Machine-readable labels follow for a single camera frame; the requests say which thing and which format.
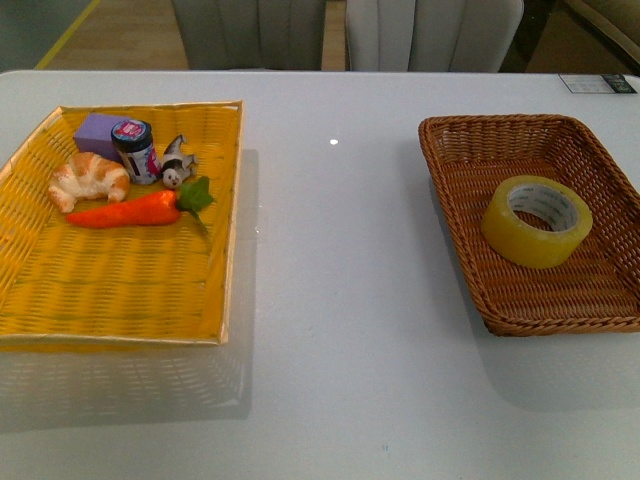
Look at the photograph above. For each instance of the yellow packing tape roll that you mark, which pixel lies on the yellow packing tape roll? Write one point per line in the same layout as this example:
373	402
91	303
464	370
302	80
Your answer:
535	222

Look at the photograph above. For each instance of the yellow woven basket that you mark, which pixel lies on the yellow woven basket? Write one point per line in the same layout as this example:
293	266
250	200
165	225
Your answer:
68	288

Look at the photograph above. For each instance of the orange toy carrot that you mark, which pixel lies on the orange toy carrot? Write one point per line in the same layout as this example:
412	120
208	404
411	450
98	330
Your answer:
155	209

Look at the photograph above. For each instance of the panda toy figure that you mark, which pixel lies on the panda toy figure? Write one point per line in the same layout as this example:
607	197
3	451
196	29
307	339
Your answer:
176	166

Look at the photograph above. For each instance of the black lidded jar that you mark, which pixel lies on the black lidded jar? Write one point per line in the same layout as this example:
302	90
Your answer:
133	141

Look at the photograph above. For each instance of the right grey upholstered chair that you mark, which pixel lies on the right grey upholstered chair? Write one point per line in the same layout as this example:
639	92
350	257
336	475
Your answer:
430	35

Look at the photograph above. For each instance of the grey upholstered chair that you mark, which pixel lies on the grey upholstered chair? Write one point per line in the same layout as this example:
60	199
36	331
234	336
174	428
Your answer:
232	35
430	35

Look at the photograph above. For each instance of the left grey upholstered chair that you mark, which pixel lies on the left grey upholstered chair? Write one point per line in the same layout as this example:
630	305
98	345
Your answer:
232	35

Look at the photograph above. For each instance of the toy croissant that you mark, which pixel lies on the toy croissant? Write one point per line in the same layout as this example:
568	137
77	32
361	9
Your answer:
87	176

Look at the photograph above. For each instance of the purple block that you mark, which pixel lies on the purple block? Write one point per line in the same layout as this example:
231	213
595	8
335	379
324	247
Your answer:
94	135

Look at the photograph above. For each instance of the black table label sticker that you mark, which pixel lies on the black table label sticker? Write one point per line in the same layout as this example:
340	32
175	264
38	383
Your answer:
597	84

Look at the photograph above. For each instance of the brown sofa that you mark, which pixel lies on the brown sofa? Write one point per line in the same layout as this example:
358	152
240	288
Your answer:
616	22

